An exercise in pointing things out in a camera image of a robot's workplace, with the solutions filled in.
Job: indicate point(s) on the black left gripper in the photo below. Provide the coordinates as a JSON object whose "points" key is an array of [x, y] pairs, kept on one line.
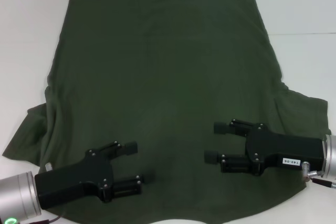
{"points": [[73, 176]]}

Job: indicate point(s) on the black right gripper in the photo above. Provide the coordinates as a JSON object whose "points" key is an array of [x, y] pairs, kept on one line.
{"points": [[283, 148]]}

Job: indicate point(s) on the dark green t-shirt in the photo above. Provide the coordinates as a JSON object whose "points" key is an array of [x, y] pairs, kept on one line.
{"points": [[162, 77]]}

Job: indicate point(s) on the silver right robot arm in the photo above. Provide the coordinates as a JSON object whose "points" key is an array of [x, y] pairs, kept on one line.
{"points": [[330, 155]]}

